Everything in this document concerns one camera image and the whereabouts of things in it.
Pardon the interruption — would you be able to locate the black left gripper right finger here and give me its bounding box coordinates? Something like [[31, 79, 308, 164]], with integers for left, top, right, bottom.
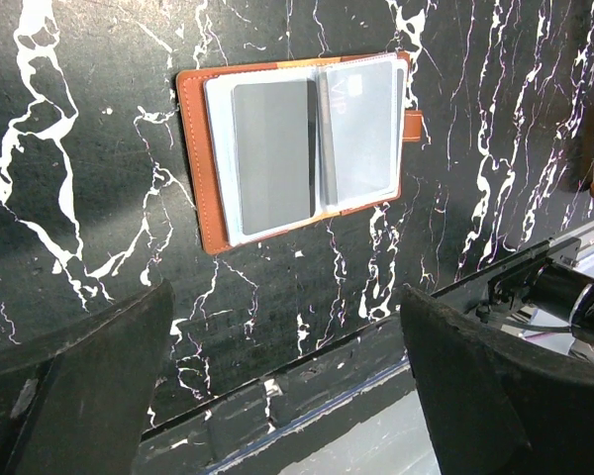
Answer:
[[400, 288, 594, 474]]

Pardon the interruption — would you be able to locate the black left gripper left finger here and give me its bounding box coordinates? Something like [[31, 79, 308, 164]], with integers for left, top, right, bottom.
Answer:
[[0, 281, 174, 474]]

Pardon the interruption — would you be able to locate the orange leather card holder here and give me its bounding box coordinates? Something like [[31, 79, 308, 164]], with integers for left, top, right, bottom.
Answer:
[[176, 52, 423, 254]]

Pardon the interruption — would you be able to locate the black base rail with mounts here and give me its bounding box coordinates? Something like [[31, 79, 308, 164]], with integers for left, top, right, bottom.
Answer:
[[133, 237, 594, 475]]

